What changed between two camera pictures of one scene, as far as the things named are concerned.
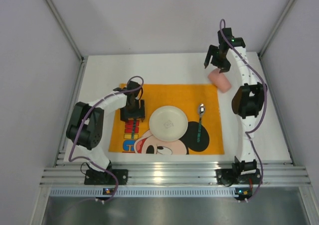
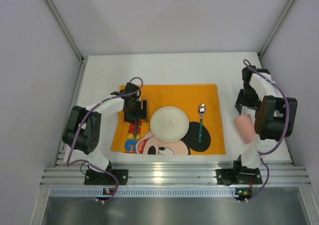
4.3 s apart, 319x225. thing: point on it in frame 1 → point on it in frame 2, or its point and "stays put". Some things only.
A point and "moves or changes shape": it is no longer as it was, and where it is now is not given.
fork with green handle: x=134 y=128 moves or changes shape
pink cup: x=220 y=80 moves or changes shape
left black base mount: x=93 y=177 stays put
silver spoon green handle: x=201 y=110 stays put
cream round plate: x=168 y=123 stays put
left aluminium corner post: x=66 y=33 stays put
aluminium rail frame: x=277 y=179 stays put
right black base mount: x=229 y=176 stays put
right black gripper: x=219 y=58 → x=245 y=103
